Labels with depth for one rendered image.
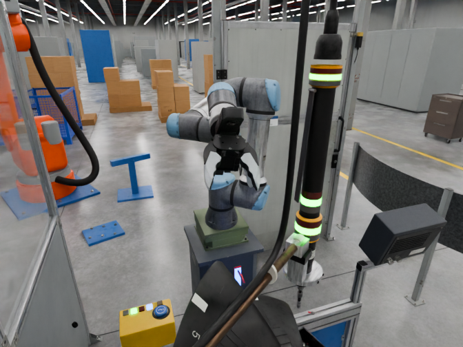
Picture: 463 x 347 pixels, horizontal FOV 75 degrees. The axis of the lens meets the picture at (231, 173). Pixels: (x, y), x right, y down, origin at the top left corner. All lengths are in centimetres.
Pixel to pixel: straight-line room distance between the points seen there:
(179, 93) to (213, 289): 760
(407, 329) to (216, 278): 219
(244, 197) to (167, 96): 691
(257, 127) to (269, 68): 126
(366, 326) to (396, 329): 20
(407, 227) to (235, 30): 165
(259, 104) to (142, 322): 84
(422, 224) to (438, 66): 938
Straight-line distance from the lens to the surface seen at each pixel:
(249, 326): 64
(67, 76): 837
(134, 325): 106
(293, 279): 57
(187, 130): 89
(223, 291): 62
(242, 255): 139
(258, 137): 120
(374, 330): 260
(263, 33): 238
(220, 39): 229
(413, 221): 134
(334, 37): 45
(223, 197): 129
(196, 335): 56
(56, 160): 434
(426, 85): 1043
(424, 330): 275
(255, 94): 118
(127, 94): 970
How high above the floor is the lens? 185
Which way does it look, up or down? 23 degrees down
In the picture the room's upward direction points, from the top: straight up
